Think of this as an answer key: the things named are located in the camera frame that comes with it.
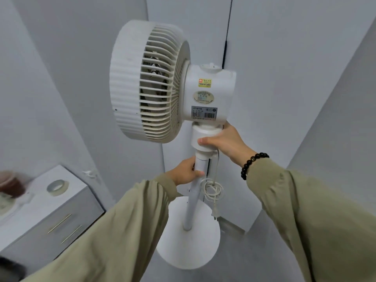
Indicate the person's right forearm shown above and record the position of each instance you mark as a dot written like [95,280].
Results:
[308,217]

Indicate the white fan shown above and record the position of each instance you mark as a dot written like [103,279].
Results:
[126,85]

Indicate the person's left hand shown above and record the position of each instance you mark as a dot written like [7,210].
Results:
[183,173]

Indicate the person's left forearm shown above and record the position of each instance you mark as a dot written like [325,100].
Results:
[117,232]

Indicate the white nightstand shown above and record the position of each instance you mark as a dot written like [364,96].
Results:
[44,202]

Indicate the tape roll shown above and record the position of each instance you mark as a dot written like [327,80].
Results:
[63,189]

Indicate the white wall hook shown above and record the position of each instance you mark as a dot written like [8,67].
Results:
[89,173]

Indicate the cup of brown drink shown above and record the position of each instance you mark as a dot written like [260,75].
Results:
[13,186]

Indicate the person's right hand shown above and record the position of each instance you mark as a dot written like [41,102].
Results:
[229,143]

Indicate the white wardrobe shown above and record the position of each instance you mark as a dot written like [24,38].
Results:
[264,85]

